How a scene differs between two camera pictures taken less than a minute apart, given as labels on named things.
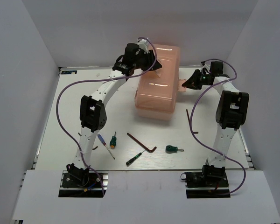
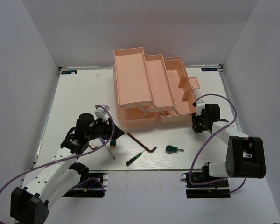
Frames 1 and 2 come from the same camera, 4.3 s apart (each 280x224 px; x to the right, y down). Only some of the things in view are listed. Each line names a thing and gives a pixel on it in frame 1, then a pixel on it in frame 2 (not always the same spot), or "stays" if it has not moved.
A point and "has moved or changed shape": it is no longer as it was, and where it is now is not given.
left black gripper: (150, 62) -> (108, 127)
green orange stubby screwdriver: (112, 143) stays
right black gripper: (192, 82) -> (195, 126)
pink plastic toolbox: (157, 90) has moved or changed shape
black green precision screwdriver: (128, 162) stays
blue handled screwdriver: (104, 143) stays
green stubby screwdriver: (171, 149) stays
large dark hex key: (141, 144) stays
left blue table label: (69, 72) stays
